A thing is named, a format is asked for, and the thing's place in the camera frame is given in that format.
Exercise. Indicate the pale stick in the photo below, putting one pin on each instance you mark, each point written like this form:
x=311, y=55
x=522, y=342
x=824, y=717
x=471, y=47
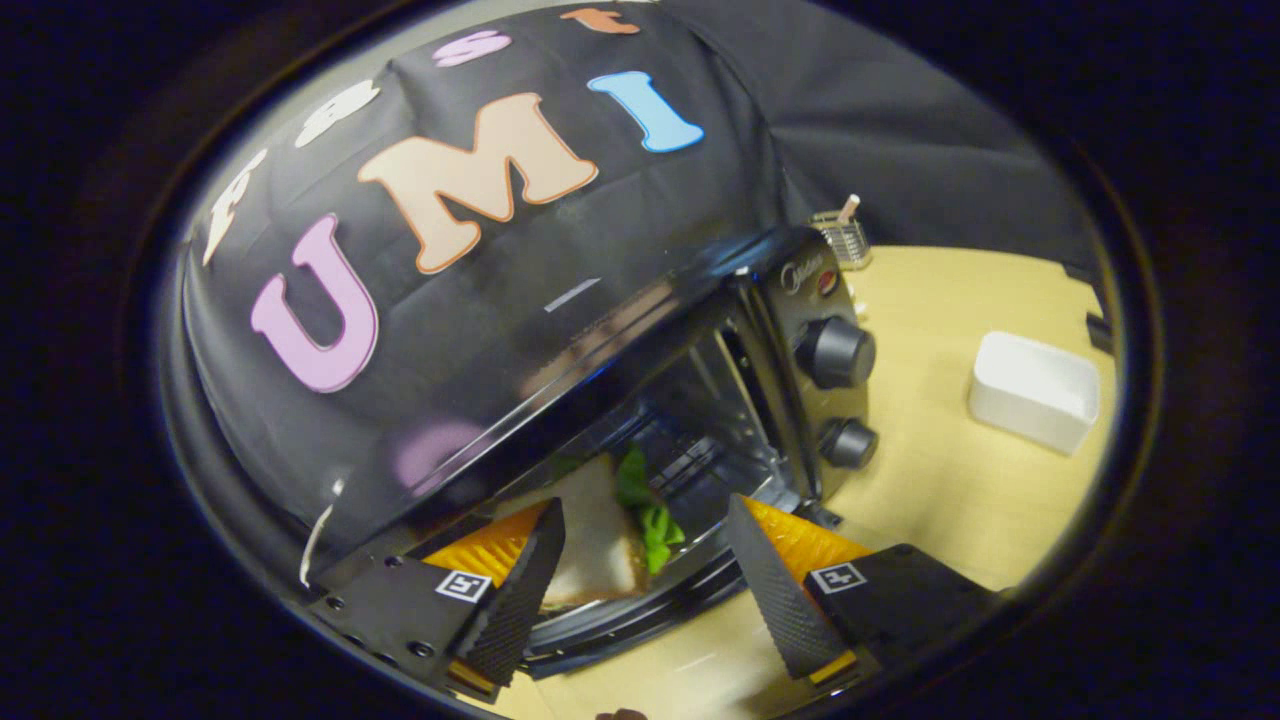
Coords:
x=849, y=208

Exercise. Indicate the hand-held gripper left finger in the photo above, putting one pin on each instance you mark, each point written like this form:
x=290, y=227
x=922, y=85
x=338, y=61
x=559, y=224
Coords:
x=520, y=610

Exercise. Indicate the black toaster oven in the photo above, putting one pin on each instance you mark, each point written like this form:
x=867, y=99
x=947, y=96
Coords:
x=800, y=290

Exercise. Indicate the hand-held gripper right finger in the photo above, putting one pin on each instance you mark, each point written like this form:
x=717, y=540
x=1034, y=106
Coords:
x=780, y=600

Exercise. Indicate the white bread lettuce sandwich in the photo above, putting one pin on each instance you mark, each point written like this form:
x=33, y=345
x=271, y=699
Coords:
x=600, y=540

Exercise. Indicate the white rectangular tray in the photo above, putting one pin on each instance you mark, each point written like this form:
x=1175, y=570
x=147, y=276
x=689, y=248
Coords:
x=1030, y=390

